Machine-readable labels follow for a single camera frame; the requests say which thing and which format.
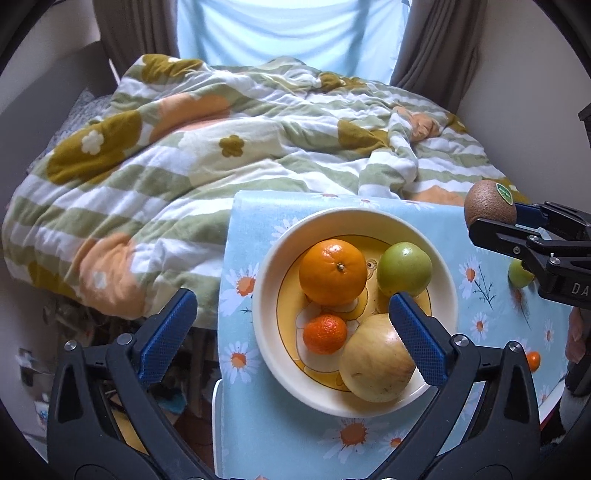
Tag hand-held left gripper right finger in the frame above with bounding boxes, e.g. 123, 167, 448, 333
369, 291, 541, 480

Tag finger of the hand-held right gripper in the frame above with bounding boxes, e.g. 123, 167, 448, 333
515, 200, 591, 252
468, 217, 550, 282

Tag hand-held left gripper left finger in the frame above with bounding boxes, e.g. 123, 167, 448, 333
46, 287, 218, 480

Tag brown kiwi with green sticker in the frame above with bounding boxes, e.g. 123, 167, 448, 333
464, 180, 518, 230

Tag large yellow apple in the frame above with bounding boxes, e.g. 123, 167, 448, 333
339, 314, 423, 403

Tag green apple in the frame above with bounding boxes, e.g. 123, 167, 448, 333
376, 242, 433, 298

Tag small tangerine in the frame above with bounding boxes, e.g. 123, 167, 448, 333
303, 314, 348, 355

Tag large orange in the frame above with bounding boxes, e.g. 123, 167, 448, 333
298, 239, 368, 306

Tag cream bowl with duck print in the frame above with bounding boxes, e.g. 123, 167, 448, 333
252, 207, 459, 418

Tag person's right hand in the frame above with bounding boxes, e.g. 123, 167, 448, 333
567, 307, 591, 365

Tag small green fruit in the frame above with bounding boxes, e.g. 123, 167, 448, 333
508, 259, 535, 289

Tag small table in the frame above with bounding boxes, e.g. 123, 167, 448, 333
210, 378, 225, 480

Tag blue daisy print tablecloth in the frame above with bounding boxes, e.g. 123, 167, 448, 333
211, 190, 578, 480

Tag papers on floor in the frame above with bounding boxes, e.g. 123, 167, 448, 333
14, 346, 51, 416

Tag green striped floral duvet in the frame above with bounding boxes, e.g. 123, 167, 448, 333
2, 54, 520, 321

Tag brown curtain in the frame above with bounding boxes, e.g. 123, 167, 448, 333
390, 0, 485, 114
92, 0, 181, 75

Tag blue patterned bed sheet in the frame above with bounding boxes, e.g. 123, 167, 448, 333
28, 90, 116, 174

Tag grey bed headboard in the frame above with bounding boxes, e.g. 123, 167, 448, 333
0, 39, 121, 171

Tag light blue window cloth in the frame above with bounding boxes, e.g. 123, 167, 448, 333
177, 0, 413, 85

